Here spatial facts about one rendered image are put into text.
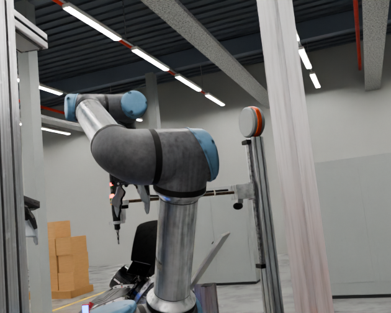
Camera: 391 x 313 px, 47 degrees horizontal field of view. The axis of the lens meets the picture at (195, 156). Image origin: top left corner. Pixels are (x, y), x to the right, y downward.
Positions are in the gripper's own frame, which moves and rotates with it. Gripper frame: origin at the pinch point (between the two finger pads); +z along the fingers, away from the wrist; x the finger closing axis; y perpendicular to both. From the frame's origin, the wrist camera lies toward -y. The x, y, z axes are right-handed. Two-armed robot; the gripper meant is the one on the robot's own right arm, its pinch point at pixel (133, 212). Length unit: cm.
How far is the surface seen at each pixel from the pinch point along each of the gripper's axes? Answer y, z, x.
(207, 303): -60, 40, 8
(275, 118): 80, -8, 46
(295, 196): 80, 1, 47
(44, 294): -559, 108, -358
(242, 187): -82, -7, 27
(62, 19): -740, -447, -381
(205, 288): -60, 34, 8
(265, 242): -87, 19, 34
